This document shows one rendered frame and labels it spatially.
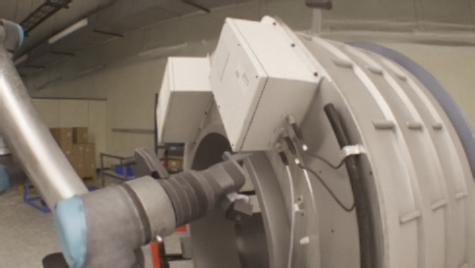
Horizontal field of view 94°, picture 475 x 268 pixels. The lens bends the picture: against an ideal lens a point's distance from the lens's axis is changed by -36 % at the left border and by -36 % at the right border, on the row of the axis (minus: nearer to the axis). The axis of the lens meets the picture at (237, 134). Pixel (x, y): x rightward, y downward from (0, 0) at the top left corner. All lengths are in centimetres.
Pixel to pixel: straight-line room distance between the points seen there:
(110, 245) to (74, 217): 6
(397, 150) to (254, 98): 28
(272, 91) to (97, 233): 38
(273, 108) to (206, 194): 22
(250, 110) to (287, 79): 9
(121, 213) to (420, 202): 48
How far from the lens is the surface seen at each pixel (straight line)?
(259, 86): 55
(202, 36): 764
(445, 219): 67
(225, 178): 48
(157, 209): 40
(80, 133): 852
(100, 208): 37
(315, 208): 62
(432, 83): 92
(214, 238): 146
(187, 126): 130
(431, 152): 68
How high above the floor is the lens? 158
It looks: 2 degrees down
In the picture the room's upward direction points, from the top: 1 degrees clockwise
